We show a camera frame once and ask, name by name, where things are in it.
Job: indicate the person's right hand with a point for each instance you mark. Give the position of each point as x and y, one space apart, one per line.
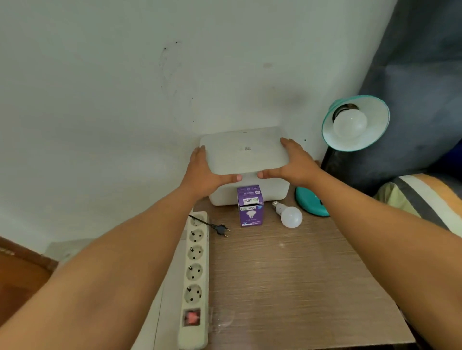
294 164

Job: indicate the person's left hand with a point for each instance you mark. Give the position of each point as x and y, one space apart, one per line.
202 173

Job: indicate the person's right thumb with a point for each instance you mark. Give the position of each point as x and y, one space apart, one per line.
270 173

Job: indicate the person's left thumb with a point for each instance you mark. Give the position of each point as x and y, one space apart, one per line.
229 178

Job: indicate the white plastic box lid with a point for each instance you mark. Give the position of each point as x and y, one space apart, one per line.
245 151

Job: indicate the person's right forearm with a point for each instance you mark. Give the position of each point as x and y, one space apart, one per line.
389 245

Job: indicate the person's left forearm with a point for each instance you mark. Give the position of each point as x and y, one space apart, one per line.
108 274

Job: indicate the white plastic storage box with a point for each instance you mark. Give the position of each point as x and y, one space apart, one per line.
274 189

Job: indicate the purple light bulb carton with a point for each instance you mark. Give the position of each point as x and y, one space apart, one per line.
250 207

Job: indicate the white loose light bulb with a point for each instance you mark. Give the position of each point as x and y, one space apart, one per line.
291 217

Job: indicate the white bulb in lamp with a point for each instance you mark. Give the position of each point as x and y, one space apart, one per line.
349 123

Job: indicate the white power strip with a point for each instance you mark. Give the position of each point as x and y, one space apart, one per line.
195 274

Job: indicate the teal desk lamp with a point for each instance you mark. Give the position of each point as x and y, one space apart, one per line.
375 119

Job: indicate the clear plastic wrapper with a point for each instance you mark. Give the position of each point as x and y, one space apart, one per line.
222 321

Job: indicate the striped yellow grey pillow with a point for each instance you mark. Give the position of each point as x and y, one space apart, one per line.
422 196

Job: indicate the dark grey fabric headboard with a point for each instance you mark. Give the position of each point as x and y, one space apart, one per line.
418 72

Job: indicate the dark blue cloth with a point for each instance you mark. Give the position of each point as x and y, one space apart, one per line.
453 157

